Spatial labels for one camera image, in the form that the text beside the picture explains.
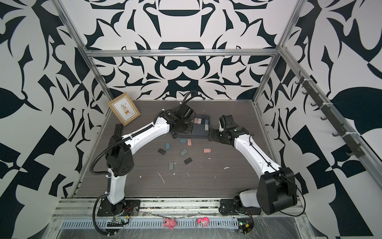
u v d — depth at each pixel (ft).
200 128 3.43
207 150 3.08
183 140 3.18
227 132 2.05
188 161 2.96
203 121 3.54
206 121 3.54
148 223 2.34
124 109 3.41
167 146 3.14
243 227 2.34
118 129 3.34
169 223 2.25
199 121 3.49
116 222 2.25
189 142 3.18
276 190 1.35
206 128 3.43
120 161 1.70
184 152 3.07
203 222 2.30
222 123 2.26
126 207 2.41
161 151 3.08
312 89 2.11
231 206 2.44
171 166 2.87
